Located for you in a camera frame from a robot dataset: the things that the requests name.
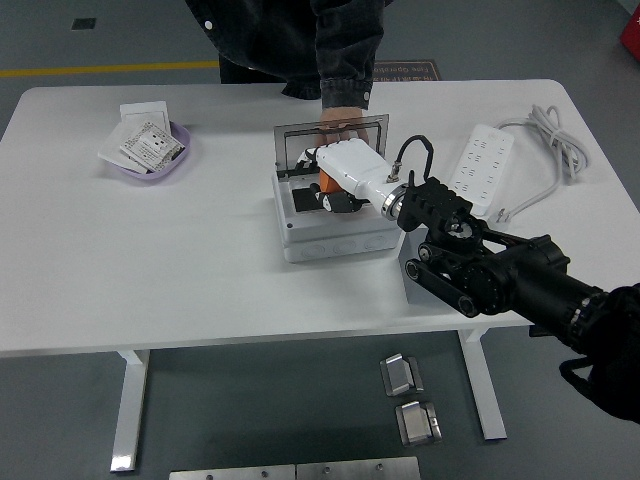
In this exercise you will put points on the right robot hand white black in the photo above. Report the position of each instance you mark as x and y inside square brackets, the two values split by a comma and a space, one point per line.
[352, 165]

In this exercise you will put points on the red object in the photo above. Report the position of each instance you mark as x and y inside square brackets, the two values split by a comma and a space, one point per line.
[632, 32]

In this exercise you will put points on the person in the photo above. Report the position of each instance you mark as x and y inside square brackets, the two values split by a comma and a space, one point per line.
[265, 35]

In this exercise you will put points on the yellow floor tape line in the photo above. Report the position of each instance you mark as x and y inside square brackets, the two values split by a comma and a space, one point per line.
[125, 68]

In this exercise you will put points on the purple plastic tray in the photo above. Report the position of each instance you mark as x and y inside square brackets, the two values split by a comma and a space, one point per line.
[182, 137]

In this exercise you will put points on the grey electrical box hinged lid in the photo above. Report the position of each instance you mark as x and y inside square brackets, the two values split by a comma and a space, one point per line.
[340, 240]

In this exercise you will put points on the white square switch plate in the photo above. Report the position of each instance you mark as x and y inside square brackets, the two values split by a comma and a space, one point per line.
[145, 112]

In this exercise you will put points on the person's forearm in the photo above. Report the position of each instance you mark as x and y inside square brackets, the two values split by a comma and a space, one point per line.
[345, 60]

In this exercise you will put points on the black square floor hatch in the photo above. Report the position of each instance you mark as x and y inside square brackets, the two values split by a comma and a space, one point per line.
[83, 23]

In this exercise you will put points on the small metal block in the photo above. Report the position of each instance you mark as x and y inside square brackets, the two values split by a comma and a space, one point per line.
[417, 424]
[400, 375]

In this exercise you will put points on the orange cylinder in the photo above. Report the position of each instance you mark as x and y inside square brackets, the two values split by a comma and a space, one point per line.
[327, 181]

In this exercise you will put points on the flat metal plate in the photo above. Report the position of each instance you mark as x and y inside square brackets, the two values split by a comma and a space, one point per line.
[230, 473]
[357, 470]

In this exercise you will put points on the person's hand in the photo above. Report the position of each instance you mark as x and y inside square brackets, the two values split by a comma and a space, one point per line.
[340, 122]

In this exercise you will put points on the brown floor sign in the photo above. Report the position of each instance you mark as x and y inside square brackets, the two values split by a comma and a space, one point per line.
[410, 71]

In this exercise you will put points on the grey cube with round hole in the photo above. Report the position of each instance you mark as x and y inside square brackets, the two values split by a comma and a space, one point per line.
[420, 296]

